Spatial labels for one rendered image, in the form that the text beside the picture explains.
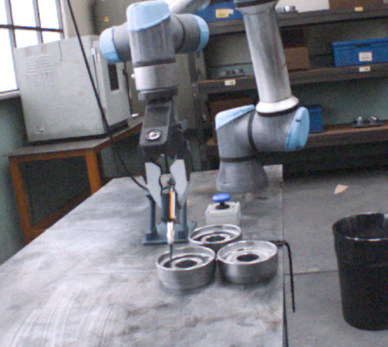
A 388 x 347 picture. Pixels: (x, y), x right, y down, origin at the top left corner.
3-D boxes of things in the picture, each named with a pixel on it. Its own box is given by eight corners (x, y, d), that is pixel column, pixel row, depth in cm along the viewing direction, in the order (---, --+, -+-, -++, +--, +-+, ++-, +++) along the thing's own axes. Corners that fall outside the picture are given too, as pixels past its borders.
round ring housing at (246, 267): (288, 277, 83) (287, 254, 82) (229, 291, 81) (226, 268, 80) (267, 256, 93) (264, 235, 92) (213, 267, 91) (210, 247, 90)
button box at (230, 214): (239, 230, 109) (236, 208, 108) (207, 232, 110) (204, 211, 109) (242, 218, 117) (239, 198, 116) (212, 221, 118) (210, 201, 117)
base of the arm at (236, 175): (220, 182, 155) (216, 151, 153) (268, 177, 152) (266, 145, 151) (214, 195, 140) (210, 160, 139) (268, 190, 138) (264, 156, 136)
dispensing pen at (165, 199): (158, 267, 83) (160, 174, 89) (165, 272, 86) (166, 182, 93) (171, 266, 82) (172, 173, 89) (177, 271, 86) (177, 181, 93)
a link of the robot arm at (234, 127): (229, 149, 153) (224, 105, 150) (270, 148, 146) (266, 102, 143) (211, 157, 143) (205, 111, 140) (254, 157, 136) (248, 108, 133)
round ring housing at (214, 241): (184, 264, 94) (182, 243, 93) (197, 243, 104) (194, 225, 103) (239, 262, 92) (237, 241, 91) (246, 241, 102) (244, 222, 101)
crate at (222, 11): (254, 21, 456) (251, -3, 452) (254, 17, 419) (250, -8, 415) (198, 28, 463) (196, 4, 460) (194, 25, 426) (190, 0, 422)
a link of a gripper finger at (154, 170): (170, 202, 95) (169, 154, 93) (164, 211, 89) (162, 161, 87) (154, 201, 95) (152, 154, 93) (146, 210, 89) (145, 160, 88)
